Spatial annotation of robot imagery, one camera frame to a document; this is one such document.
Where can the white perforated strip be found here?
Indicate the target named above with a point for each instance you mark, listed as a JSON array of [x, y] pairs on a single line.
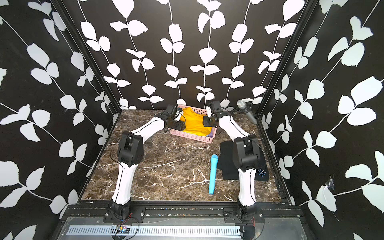
[[162, 231]]

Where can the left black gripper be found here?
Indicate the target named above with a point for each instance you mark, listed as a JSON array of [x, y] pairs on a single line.
[[181, 126]]

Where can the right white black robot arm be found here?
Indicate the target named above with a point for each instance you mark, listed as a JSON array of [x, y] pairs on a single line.
[[245, 156]]

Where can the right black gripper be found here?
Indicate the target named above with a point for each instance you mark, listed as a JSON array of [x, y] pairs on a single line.
[[205, 122]]

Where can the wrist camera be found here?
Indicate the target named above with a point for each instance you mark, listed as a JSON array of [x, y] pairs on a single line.
[[173, 111], [215, 107]]

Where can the black folded t-shirt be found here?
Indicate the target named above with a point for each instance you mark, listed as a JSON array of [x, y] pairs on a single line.
[[230, 172]]

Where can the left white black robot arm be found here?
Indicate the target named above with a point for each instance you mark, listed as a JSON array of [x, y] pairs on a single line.
[[131, 153]]

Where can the purple t-shirt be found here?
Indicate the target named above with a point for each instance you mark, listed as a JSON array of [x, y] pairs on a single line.
[[212, 133]]

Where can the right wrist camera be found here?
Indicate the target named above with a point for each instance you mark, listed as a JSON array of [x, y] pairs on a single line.
[[215, 107]]

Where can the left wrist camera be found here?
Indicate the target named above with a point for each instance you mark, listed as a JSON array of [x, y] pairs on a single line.
[[173, 111]]

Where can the yellow t-shirt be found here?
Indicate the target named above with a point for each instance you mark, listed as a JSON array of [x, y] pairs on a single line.
[[194, 123]]

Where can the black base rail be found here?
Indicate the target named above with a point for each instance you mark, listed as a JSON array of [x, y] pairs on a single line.
[[144, 210]]

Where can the pink plastic basket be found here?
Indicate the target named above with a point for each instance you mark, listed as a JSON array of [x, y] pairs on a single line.
[[191, 136]]

